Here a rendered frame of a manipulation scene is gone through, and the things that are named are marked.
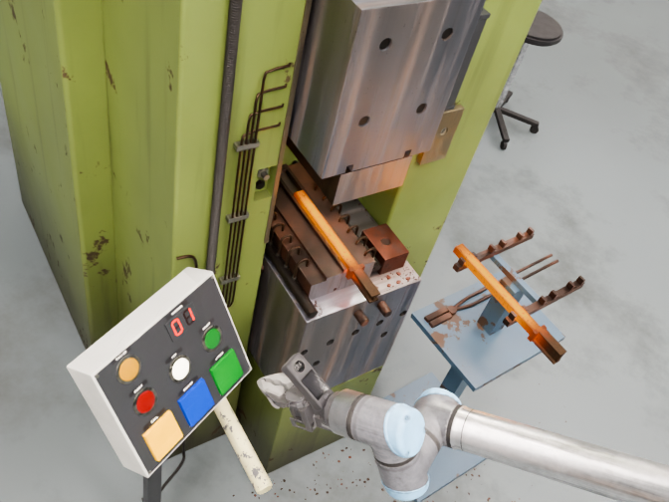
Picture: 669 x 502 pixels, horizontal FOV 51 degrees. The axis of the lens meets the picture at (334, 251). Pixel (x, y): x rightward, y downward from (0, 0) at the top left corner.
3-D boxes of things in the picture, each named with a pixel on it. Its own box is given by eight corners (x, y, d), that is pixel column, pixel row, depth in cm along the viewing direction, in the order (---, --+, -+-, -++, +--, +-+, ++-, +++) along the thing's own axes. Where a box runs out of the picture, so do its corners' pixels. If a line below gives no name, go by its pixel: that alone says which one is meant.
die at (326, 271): (368, 279, 195) (375, 259, 189) (307, 301, 185) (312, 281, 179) (296, 180, 216) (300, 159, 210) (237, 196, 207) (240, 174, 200)
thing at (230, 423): (273, 489, 183) (276, 481, 179) (255, 498, 180) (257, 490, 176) (203, 359, 205) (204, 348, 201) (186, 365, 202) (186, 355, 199)
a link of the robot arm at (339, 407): (340, 415, 131) (367, 381, 137) (320, 409, 133) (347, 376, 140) (351, 449, 135) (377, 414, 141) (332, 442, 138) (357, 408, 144)
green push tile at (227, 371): (244, 373, 160) (234, 349, 156) (222, 395, 155) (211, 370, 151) (238, 372, 161) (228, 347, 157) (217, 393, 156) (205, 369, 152)
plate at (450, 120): (445, 158, 193) (465, 108, 181) (419, 165, 189) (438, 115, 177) (440, 153, 194) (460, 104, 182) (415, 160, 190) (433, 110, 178)
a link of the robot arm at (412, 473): (443, 467, 143) (432, 424, 136) (418, 513, 135) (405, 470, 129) (402, 455, 148) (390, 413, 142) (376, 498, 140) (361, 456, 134)
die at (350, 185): (402, 185, 169) (412, 155, 162) (332, 205, 160) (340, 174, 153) (316, 85, 190) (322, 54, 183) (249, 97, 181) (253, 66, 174)
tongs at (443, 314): (550, 254, 245) (551, 252, 244) (558, 262, 243) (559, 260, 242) (423, 318, 214) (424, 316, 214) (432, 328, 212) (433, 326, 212)
